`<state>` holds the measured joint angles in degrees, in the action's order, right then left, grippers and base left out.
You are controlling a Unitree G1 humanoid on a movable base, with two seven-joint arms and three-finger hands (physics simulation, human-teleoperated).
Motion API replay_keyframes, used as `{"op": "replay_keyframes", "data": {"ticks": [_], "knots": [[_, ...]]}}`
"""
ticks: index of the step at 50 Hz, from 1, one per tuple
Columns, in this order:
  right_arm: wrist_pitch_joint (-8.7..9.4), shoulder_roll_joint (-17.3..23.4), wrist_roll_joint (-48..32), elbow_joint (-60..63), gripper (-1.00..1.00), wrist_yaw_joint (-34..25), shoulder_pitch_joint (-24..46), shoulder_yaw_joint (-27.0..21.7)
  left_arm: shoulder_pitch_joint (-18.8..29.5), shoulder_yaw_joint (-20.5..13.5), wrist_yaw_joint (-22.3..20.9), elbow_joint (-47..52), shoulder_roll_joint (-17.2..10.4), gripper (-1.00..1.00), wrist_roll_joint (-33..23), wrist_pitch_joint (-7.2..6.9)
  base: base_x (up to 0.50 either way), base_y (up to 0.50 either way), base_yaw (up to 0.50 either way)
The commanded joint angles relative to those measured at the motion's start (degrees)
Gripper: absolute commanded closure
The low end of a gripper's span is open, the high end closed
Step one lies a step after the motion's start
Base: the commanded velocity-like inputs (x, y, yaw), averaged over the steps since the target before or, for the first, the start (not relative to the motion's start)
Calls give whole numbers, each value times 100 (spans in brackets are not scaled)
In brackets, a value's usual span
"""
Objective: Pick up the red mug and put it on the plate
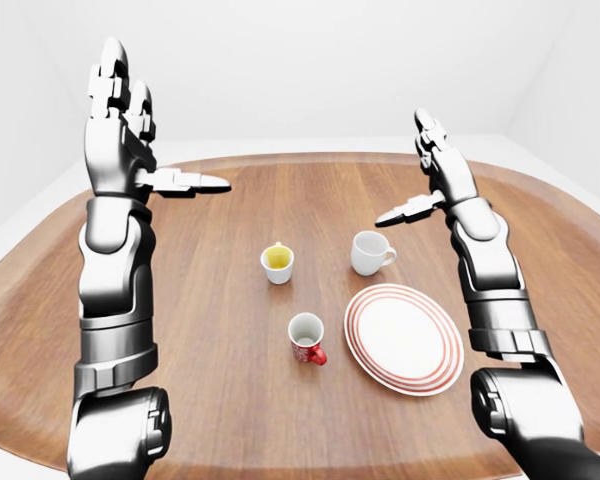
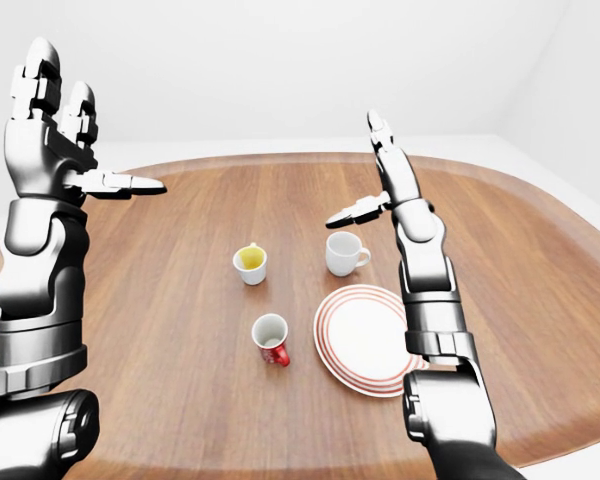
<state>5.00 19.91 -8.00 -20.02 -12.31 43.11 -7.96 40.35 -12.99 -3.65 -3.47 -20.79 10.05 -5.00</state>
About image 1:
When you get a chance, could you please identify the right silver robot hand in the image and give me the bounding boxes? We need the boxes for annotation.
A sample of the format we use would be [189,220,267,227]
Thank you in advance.
[374,108,480,229]

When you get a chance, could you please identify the white plate with red rings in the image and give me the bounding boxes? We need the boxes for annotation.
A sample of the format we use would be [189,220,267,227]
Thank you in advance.
[343,283,465,398]

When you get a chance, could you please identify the plain white mug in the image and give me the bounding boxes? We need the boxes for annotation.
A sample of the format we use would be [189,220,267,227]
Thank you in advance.
[350,230,398,277]

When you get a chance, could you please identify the white mug with yellow inside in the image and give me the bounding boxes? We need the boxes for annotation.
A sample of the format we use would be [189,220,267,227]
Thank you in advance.
[259,241,296,286]

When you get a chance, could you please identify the red mug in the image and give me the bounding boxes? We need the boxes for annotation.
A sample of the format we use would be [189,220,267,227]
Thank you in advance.
[287,312,328,367]

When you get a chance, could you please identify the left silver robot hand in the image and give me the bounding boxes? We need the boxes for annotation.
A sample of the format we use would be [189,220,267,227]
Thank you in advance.
[83,36,232,200]

